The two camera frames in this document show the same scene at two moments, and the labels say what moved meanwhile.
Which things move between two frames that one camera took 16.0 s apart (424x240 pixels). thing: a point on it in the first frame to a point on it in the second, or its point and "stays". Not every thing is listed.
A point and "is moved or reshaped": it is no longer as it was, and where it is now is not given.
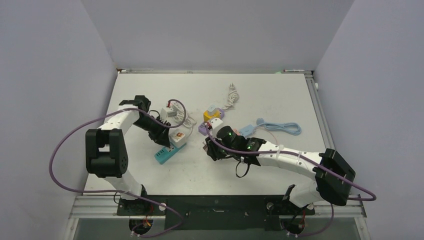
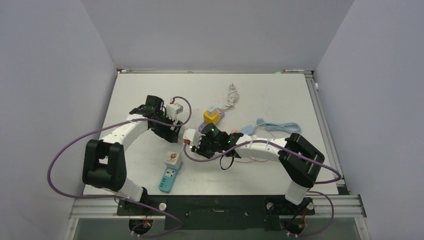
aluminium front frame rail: [346, 206] stays
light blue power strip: [247, 130] stays
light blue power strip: [289, 128] stays
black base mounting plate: [213, 212] stays
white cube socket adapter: [178, 136] is moved or reshaped
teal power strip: [166, 152] to [168, 179]
